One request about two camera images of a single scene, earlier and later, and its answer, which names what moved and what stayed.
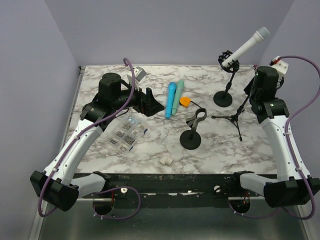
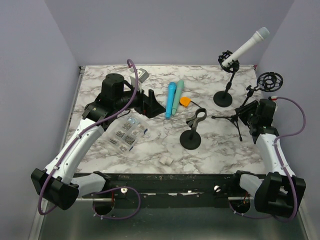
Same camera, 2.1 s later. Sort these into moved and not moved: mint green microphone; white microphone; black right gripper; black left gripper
Moved: black right gripper
Not moved: white microphone; mint green microphone; black left gripper
